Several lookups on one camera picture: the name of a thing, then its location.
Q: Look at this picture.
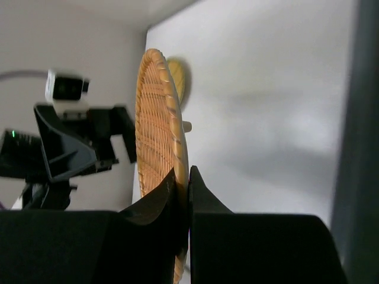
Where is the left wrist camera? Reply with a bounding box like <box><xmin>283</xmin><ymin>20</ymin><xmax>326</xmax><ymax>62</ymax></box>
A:
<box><xmin>45</xmin><ymin>69</ymin><xmax>90</xmax><ymax>120</ymax></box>

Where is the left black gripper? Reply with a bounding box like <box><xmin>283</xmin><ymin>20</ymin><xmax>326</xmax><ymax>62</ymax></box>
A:
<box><xmin>1</xmin><ymin>104</ymin><xmax>136</xmax><ymax>210</ymax></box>

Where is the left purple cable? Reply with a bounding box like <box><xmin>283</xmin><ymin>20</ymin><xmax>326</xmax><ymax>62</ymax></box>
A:
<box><xmin>0</xmin><ymin>70</ymin><xmax>50</xmax><ymax>82</ymax></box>

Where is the small round wooden plate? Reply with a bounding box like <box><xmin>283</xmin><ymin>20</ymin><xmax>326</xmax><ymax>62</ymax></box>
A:
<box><xmin>167</xmin><ymin>57</ymin><xmax>186</xmax><ymax>103</ymax></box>

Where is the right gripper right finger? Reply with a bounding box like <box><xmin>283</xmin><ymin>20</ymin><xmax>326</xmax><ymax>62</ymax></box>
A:
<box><xmin>189</xmin><ymin>166</ymin><xmax>347</xmax><ymax>284</ymax></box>

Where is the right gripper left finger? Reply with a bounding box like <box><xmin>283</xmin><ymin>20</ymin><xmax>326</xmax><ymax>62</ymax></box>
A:
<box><xmin>1</xmin><ymin>171</ymin><xmax>189</xmax><ymax>283</ymax></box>

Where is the round woven bamboo tray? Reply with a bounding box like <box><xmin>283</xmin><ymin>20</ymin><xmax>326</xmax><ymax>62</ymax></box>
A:
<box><xmin>134</xmin><ymin>48</ymin><xmax>190</xmax><ymax>284</ymax></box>

